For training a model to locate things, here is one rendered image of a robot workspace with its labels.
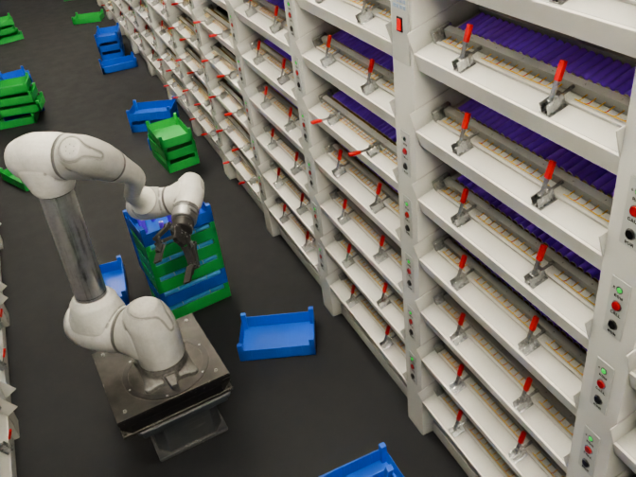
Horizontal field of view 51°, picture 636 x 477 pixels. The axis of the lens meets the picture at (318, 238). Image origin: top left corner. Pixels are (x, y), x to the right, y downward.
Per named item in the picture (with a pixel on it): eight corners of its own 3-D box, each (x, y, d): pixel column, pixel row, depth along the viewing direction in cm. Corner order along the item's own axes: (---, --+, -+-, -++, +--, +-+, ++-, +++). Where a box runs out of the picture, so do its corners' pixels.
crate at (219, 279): (164, 309, 280) (159, 294, 275) (149, 286, 295) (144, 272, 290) (228, 281, 291) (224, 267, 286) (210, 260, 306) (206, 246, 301)
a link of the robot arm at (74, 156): (129, 143, 191) (89, 142, 195) (89, 124, 174) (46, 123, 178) (122, 187, 189) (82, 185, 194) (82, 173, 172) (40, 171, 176)
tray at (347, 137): (403, 196, 180) (392, 169, 174) (312, 120, 227) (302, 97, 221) (463, 156, 182) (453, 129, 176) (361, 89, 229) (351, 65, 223)
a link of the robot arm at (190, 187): (206, 216, 235) (173, 222, 239) (212, 184, 245) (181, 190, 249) (192, 196, 227) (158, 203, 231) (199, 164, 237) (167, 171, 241)
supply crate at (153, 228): (145, 247, 262) (139, 231, 257) (130, 226, 277) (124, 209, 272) (214, 220, 273) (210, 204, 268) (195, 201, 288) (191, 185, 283)
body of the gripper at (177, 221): (183, 211, 225) (178, 233, 219) (200, 224, 230) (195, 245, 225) (167, 219, 228) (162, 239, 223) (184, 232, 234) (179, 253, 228)
